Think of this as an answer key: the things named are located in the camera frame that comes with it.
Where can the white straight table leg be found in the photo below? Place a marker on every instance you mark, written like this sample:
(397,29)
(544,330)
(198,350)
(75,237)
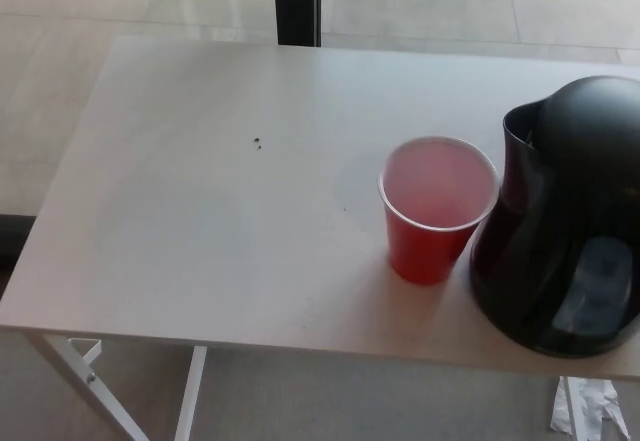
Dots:
(189,396)

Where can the black electric kettle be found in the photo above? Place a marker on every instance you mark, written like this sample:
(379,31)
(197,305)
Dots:
(555,201)

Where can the crumpled white paper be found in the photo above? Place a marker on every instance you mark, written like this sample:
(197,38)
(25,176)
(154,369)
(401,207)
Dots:
(607,398)

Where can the red plastic cup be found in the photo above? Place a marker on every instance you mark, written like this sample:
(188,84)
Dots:
(425,251)

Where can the white table leg brace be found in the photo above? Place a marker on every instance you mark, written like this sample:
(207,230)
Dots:
(92,348)

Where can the black window frame post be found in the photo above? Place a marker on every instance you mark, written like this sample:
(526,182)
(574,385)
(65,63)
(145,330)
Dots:
(297,1)

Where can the white slanted table leg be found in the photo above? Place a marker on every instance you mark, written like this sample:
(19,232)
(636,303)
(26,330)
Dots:
(82,386)

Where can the small dark crumbs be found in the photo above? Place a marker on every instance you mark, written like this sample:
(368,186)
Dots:
(257,140)

